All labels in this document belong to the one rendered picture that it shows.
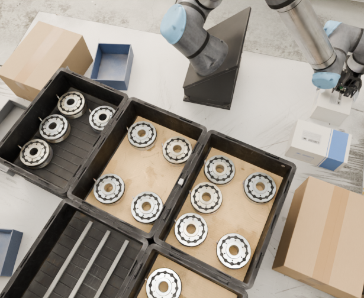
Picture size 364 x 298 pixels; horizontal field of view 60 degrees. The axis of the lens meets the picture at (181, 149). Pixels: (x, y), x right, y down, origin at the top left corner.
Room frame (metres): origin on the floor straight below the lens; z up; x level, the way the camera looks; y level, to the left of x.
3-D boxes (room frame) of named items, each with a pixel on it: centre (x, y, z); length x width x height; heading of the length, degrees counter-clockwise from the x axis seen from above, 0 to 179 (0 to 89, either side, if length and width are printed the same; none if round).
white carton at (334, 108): (0.67, -0.63, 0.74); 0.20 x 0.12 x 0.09; 154
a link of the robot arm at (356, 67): (0.65, -0.62, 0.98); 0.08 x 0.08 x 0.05
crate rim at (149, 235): (0.39, 0.14, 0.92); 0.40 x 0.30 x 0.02; 149
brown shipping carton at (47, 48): (0.92, 0.54, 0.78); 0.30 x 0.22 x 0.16; 152
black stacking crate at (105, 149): (0.39, 0.14, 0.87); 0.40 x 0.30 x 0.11; 149
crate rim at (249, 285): (0.23, -0.12, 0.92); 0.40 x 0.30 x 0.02; 149
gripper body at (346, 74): (0.65, -0.62, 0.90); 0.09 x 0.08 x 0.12; 154
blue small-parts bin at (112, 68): (0.93, 0.27, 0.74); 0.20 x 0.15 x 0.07; 171
